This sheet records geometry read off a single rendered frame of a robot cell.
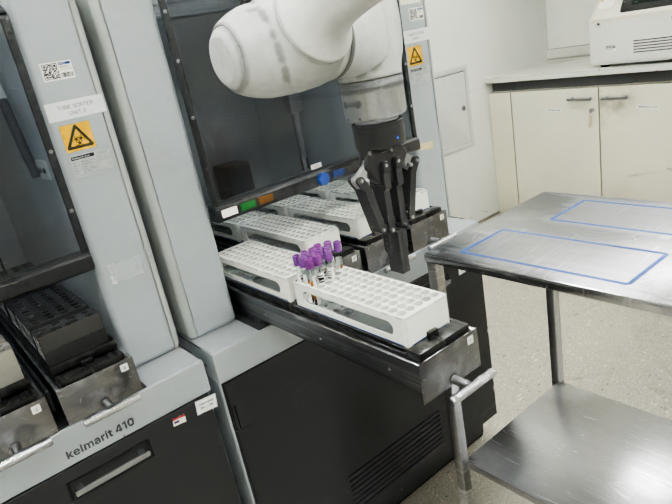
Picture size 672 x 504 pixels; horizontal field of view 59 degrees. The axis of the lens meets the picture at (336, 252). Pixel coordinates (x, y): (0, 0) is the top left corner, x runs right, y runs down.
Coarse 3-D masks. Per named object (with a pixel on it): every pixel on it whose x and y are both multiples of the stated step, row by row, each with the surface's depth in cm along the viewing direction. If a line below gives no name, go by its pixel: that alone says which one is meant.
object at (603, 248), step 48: (480, 240) 126; (528, 240) 121; (576, 240) 116; (624, 240) 112; (432, 288) 127; (576, 288) 99; (624, 288) 95; (528, 432) 147; (576, 432) 144; (624, 432) 141; (528, 480) 133; (576, 480) 130; (624, 480) 128
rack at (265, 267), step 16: (224, 256) 133; (240, 256) 130; (256, 256) 128; (272, 256) 127; (288, 256) 125; (224, 272) 134; (240, 272) 132; (256, 272) 121; (272, 272) 118; (288, 272) 116; (272, 288) 125; (288, 288) 114
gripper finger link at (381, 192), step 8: (384, 168) 85; (384, 176) 86; (376, 184) 88; (384, 184) 86; (376, 192) 88; (384, 192) 87; (376, 200) 89; (384, 200) 87; (384, 208) 88; (392, 208) 88; (384, 216) 89; (392, 216) 89; (392, 224) 89; (392, 232) 89
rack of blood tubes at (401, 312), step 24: (312, 288) 106; (336, 288) 104; (360, 288) 103; (384, 288) 102; (408, 288) 100; (336, 312) 104; (360, 312) 107; (384, 312) 92; (408, 312) 90; (432, 312) 92; (384, 336) 94; (408, 336) 90
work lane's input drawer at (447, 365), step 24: (240, 288) 129; (264, 312) 121; (288, 312) 113; (312, 312) 108; (312, 336) 109; (336, 336) 102; (360, 336) 98; (432, 336) 92; (456, 336) 92; (360, 360) 99; (384, 360) 93; (408, 360) 89; (432, 360) 89; (456, 360) 92; (408, 384) 91; (432, 384) 90; (456, 384) 91; (480, 384) 90
